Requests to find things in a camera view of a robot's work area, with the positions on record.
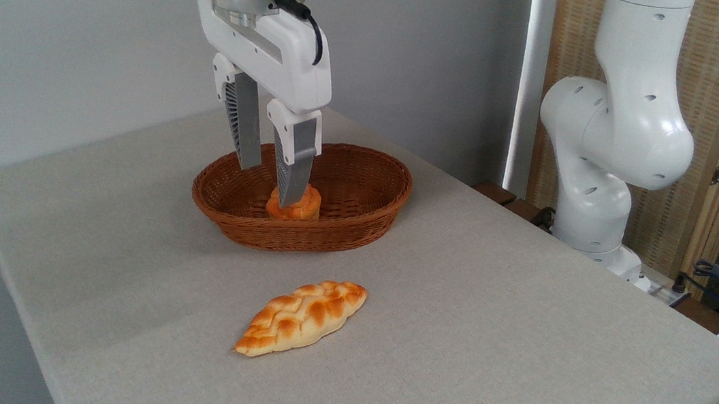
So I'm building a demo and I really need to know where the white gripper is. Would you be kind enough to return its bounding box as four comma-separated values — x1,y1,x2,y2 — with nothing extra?
161,0,345,213

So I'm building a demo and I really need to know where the wooden folding screen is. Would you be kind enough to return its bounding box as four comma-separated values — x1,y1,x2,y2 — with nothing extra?
516,0,719,303

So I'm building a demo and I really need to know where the white vertical pole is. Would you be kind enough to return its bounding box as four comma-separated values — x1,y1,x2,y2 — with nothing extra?
501,0,558,201

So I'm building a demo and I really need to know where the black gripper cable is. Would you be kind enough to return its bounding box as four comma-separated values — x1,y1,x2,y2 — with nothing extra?
265,0,331,67

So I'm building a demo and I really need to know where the braided golden bread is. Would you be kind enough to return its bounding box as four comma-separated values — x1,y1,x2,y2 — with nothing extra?
233,269,369,371

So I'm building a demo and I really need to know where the round orange bread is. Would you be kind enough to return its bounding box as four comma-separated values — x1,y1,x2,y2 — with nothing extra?
265,179,323,226

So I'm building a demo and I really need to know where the brown wicker basket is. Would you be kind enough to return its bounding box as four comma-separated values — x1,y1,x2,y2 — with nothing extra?
185,125,417,267

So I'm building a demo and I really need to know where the grey tablecloth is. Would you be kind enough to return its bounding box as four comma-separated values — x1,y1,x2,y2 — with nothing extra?
0,67,719,404

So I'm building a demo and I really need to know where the dark brown wooden bench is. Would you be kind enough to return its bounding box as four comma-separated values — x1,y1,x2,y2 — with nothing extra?
467,178,560,232

